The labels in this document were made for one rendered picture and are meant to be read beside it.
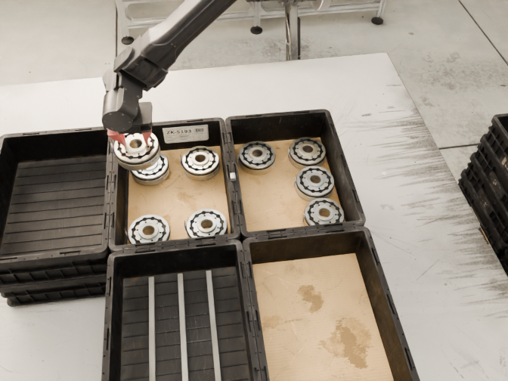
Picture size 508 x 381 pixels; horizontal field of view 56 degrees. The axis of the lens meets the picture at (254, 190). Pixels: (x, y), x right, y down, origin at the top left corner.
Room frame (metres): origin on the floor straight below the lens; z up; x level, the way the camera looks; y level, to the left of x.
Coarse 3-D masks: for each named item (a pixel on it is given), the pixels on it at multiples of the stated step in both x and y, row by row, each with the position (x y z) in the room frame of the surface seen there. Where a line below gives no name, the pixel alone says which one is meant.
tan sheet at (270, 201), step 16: (240, 144) 0.97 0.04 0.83; (272, 144) 0.97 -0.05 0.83; (288, 144) 0.97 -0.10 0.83; (288, 160) 0.91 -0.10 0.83; (240, 176) 0.85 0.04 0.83; (256, 176) 0.85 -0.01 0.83; (272, 176) 0.85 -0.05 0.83; (288, 176) 0.85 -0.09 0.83; (256, 192) 0.79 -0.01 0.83; (272, 192) 0.79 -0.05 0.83; (288, 192) 0.80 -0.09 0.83; (336, 192) 0.80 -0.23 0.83; (256, 208) 0.74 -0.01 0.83; (272, 208) 0.74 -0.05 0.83; (288, 208) 0.74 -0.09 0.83; (304, 208) 0.75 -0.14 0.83; (256, 224) 0.69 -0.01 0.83; (272, 224) 0.69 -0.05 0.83; (288, 224) 0.69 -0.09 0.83
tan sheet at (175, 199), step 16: (176, 160) 0.90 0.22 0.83; (176, 176) 0.84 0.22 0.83; (144, 192) 0.78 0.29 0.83; (160, 192) 0.78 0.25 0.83; (176, 192) 0.78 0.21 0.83; (192, 192) 0.78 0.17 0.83; (208, 192) 0.79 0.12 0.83; (224, 192) 0.79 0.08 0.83; (144, 208) 0.73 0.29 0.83; (160, 208) 0.73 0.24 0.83; (176, 208) 0.73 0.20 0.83; (192, 208) 0.73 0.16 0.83; (208, 208) 0.73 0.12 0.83; (224, 208) 0.74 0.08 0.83; (128, 224) 0.67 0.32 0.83; (176, 224) 0.68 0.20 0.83; (128, 240) 0.62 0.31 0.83
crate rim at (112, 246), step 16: (224, 128) 0.93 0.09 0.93; (224, 144) 0.88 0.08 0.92; (112, 176) 0.75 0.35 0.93; (112, 192) 0.70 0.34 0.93; (112, 208) 0.65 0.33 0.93; (112, 224) 0.61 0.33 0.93; (112, 240) 0.56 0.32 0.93; (176, 240) 0.57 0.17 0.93; (192, 240) 0.57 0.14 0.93; (208, 240) 0.57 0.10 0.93
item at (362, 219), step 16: (288, 112) 1.00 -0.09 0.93; (304, 112) 1.01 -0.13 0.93; (320, 112) 1.01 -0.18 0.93; (336, 144) 0.89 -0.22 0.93; (240, 192) 0.71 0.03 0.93; (352, 192) 0.73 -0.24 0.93; (240, 208) 0.68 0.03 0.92; (240, 224) 0.62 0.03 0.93; (336, 224) 0.63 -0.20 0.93; (352, 224) 0.63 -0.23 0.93
